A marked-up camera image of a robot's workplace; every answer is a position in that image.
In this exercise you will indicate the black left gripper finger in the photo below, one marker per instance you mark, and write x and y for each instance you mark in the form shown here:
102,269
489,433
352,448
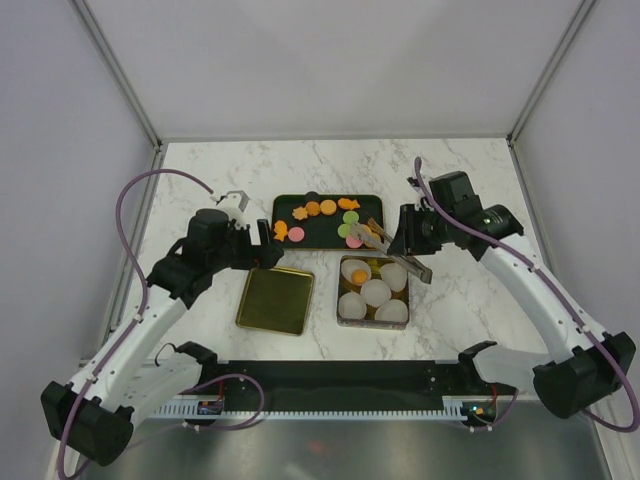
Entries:
264,231
266,256

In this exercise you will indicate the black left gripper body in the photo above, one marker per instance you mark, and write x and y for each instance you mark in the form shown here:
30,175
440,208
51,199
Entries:
237,252

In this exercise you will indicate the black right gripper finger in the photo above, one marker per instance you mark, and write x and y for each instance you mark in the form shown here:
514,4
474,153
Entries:
405,229
402,247

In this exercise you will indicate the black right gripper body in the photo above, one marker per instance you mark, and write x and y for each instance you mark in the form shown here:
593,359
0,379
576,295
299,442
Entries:
431,230

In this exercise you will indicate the tan sandwich cookie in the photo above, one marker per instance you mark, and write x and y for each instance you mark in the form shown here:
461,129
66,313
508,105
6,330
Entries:
372,237
328,207

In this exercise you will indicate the pink cookie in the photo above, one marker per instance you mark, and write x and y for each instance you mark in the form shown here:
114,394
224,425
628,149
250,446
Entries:
296,234
353,242

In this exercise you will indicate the metal serving tongs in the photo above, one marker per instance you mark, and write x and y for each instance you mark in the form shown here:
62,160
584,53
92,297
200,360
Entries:
410,264

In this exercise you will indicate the orange swirl cookie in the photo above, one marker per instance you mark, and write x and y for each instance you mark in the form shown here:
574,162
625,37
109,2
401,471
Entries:
359,277

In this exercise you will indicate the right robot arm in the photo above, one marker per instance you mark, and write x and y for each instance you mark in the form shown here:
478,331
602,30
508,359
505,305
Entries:
583,364

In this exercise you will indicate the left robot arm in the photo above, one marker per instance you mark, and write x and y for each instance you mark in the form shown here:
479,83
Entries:
96,412

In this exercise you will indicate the orange fish cookie left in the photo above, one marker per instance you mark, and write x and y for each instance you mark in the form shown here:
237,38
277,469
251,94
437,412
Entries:
280,230

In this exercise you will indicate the orange fish cookie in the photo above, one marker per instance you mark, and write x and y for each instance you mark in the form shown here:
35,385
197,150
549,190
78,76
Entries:
348,204
280,230

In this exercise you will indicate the white paper cup top-right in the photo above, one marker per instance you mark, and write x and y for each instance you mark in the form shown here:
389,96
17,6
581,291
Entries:
394,276

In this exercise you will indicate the dark green serving tray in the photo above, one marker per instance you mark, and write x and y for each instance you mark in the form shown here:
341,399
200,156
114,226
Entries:
321,232

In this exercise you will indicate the orange flower cookie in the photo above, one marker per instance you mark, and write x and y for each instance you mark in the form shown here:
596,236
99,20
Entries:
300,213

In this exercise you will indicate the gold tin lid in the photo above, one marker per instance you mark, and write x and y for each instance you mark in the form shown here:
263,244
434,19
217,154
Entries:
276,300

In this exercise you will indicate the white paper cup centre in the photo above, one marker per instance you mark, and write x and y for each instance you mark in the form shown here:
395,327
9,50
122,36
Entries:
375,293

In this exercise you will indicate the white paper cup top-left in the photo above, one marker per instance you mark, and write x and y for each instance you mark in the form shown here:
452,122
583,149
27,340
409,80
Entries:
349,265

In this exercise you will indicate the gold cookie tin box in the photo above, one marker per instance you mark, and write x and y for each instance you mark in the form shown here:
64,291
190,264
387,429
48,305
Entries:
369,322

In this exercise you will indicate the chocolate chip cookie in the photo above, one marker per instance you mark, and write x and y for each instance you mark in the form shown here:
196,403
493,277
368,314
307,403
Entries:
313,208

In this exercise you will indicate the green macaron upper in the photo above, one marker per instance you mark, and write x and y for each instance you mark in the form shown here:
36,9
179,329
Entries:
350,217

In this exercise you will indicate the green macaron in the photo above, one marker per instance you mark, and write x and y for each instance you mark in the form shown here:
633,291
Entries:
344,230
350,217

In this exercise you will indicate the green macaron lower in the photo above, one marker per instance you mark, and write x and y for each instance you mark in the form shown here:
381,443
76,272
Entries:
344,230

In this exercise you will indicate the white paper cup bottom-right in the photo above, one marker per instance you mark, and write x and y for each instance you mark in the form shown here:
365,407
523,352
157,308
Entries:
394,310

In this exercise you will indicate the orange fish cookie upper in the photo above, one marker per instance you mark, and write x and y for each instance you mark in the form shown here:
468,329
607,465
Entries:
348,204

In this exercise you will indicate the white paper cup bottom-left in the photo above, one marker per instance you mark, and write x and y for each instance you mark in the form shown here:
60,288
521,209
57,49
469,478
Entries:
351,306

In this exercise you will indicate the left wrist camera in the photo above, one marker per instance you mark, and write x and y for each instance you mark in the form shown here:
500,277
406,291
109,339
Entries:
233,204

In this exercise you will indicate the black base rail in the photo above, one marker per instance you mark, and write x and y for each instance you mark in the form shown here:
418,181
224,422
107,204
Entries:
309,387

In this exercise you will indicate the aluminium frame post left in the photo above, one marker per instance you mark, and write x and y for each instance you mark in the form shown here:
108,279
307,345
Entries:
98,38

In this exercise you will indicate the aluminium frame post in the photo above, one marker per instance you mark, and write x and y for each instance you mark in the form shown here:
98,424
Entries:
98,38
551,67

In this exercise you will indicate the aluminium frame post right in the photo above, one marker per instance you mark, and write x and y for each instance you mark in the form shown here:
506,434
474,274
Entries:
551,67

